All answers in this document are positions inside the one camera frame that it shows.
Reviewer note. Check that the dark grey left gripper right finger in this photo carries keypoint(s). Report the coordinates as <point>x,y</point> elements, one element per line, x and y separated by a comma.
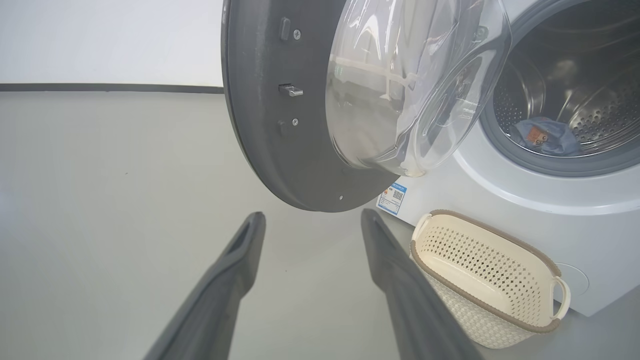
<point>410,310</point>

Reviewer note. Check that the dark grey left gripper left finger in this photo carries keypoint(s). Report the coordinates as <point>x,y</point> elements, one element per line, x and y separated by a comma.
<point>220,300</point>

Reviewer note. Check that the dark round washing machine door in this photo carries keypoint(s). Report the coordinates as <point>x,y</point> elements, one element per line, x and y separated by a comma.
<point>260,125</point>

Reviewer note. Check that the blue cartoon print shorts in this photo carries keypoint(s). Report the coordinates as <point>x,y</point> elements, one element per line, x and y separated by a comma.
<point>555,140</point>

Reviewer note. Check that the cream perforated laundry basket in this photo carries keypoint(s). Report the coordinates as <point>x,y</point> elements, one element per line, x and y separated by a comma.
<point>480,280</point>

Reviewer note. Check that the white front-load washing machine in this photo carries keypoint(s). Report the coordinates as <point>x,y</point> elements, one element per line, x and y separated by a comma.
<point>550,200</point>

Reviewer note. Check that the grey rubber door gasket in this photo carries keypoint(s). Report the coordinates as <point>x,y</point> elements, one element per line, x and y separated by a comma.
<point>550,167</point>

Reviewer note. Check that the metal door latch hook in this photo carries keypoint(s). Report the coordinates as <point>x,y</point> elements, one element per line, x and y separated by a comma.
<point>291,90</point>

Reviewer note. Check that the blue energy label sticker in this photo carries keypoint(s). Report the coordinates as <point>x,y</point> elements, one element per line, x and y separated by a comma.
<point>392,199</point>

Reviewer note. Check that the round white filter cover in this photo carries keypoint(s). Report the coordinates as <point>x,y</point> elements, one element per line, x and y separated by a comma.
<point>576,280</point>

